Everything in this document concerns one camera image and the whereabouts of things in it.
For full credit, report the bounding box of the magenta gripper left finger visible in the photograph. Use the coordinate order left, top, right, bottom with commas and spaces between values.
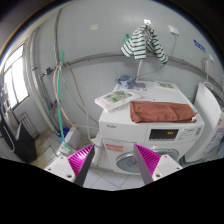
68, 145, 95, 186

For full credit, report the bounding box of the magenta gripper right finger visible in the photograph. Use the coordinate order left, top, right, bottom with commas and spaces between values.
134, 144, 161, 185

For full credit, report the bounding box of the brown towel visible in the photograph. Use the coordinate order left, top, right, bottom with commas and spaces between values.
130, 101, 196, 123

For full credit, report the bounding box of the white washing machine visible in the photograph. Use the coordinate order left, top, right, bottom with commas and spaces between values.
97, 81, 205, 175

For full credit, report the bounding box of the dark cabinet on left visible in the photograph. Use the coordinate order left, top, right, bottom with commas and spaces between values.
0, 114, 37, 163

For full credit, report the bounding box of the white appliance on right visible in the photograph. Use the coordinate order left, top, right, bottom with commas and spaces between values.
184, 83, 224, 163

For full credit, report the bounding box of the white flat cardboard box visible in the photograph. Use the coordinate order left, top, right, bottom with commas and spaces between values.
95, 89, 141, 112

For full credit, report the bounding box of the white radiator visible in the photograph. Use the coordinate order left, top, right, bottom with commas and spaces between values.
19, 112, 39, 139

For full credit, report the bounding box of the printed leaflet on washer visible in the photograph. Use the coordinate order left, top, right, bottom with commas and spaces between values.
155, 81, 179, 91

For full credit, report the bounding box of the blue crumpled cloth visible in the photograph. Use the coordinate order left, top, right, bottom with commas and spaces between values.
116, 75, 136, 89

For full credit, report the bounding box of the window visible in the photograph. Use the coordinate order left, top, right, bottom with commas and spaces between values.
3, 45, 29, 108

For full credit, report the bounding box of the green white striped shirt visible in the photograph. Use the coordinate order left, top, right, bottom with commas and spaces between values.
121, 25, 168, 64

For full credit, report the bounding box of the green hose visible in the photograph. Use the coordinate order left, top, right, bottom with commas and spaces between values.
55, 50, 72, 153

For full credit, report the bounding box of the beige hose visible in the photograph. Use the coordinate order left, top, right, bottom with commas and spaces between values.
52, 61, 79, 131

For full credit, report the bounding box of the horizontal grey wall pipe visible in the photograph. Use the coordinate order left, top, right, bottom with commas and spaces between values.
67, 52, 223, 91

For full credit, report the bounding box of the blue wall sign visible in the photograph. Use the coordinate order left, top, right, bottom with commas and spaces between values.
193, 40, 207, 54

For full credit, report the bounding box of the white wall socket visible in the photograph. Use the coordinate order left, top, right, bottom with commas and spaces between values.
168, 25, 179, 36

